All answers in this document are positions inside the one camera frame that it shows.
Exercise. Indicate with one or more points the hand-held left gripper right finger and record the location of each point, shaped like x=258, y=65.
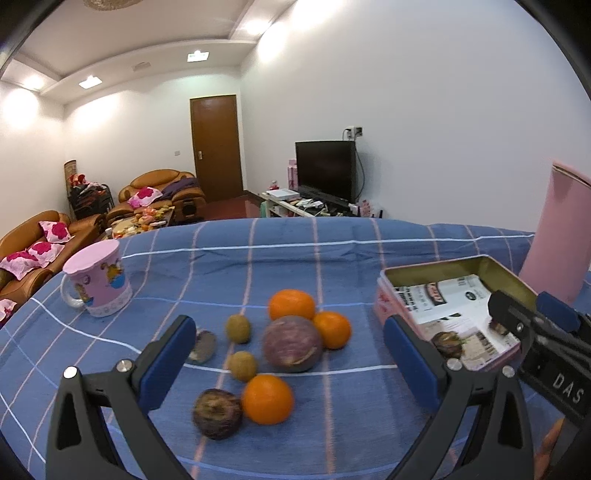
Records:
x=411, y=364

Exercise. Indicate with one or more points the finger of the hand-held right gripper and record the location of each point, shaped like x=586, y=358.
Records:
x=556, y=310
x=510, y=314

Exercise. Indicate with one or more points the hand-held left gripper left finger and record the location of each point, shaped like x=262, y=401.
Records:
x=168, y=364

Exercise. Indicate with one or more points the pink tin box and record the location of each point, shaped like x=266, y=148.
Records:
x=485, y=267

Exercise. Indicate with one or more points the small green-brown kiwi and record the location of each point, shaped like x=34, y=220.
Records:
x=238, y=328
x=243, y=365

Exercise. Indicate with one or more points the orange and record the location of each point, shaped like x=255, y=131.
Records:
x=268, y=399
x=332, y=330
x=292, y=304

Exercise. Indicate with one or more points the large purple round fruit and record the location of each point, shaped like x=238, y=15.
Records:
x=292, y=344

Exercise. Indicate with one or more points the person's right hand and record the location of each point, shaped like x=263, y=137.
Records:
x=548, y=445

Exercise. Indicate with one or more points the newspaper sheet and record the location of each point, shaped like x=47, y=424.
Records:
x=457, y=304

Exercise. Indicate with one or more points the tall pink container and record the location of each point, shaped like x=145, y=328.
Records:
x=554, y=230

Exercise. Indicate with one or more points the pink lidded mug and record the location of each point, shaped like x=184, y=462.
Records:
x=99, y=281

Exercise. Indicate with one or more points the blue checked blanket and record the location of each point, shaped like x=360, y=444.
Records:
x=323, y=258

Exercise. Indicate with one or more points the cluttered coffee table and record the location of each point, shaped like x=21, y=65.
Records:
x=143, y=221

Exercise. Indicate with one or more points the brown leather sofa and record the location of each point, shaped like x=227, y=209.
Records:
x=157, y=180
x=27, y=286

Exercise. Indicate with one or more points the pink flowered pillow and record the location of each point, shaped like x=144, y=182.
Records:
x=55, y=230
x=21, y=265
x=41, y=251
x=143, y=197

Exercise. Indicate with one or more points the purple cloth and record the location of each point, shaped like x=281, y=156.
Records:
x=180, y=187

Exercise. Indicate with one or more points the black storage rack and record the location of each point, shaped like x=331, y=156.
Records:
x=90, y=198

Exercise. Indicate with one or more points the white television stand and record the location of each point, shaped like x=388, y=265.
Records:
x=288, y=210

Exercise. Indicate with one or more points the black television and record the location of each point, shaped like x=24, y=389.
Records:
x=325, y=168

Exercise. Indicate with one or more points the brown wooden door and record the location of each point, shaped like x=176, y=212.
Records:
x=216, y=147

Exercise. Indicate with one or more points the recessed ceiling light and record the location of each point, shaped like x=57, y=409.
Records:
x=90, y=82
x=198, y=56

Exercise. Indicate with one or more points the wall power socket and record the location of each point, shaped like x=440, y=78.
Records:
x=354, y=132

